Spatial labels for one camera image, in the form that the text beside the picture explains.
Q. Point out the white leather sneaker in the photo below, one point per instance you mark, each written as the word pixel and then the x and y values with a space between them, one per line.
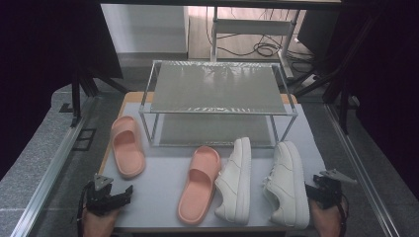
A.
pixel 234 184
pixel 290 191

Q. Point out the person's left hand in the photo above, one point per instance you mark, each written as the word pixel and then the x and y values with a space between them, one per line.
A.
pixel 99 225

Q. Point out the white metal desk frame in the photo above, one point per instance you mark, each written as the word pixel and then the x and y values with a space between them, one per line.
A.
pixel 250 27

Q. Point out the white table mat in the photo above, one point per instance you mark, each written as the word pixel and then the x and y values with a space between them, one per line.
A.
pixel 164 184

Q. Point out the black metal stand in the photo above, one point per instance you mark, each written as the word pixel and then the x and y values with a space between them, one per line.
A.
pixel 76 95
pixel 344 98

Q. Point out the pink rubber slipper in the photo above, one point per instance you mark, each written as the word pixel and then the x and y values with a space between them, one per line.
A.
pixel 132 164
pixel 194 210

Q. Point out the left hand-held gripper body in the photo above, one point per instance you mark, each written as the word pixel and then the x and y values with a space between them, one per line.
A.
pixel 100 197

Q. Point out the aluminium rail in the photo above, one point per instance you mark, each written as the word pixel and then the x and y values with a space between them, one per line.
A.
pixel 49 177
pixel 359 171

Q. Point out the person's right hand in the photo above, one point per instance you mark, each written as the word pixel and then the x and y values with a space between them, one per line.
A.
pixel 324 220

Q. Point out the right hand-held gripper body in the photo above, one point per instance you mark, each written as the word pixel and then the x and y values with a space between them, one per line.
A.
pixel 326 192

